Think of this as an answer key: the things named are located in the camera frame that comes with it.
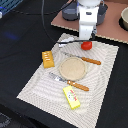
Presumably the round wooden plate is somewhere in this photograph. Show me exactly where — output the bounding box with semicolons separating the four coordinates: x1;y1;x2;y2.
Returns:
59;57;87;81

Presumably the left grey toy pot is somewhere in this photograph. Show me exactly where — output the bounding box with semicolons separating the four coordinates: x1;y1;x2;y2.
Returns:
62;2;78;21

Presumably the woven beige placemat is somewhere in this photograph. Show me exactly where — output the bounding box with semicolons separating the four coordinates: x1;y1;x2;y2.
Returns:
17;41;118;128

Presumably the grey toy pot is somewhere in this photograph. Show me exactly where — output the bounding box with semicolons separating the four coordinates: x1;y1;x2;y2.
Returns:
62;2;78;21
97;3;108;24

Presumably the red toy tomato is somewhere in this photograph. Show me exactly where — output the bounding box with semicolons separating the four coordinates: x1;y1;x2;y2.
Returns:
81;41;92;50

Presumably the beige bowl at edge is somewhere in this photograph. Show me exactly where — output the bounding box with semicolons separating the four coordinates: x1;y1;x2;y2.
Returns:
121;7;128;30

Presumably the toy bread loaf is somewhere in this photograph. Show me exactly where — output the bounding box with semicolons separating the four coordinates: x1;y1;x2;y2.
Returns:
42;51;54;68

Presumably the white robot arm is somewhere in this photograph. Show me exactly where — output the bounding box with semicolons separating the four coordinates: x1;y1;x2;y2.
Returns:
77;0;101;40

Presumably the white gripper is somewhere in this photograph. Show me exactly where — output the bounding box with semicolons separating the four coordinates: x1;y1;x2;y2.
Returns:
78;6;99;40

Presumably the yellow butter box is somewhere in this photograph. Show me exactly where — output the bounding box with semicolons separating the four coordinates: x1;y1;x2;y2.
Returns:
63;86;80;109

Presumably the fork with wooden handle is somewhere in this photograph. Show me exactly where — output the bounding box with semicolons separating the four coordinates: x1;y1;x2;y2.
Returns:
49;72;89;91

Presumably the knife with wooden handle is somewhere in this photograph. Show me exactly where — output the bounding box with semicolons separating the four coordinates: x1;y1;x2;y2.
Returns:
62;51;101;65

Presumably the right grey toy pot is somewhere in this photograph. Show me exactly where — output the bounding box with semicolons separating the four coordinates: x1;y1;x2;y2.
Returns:
97;3;108;24

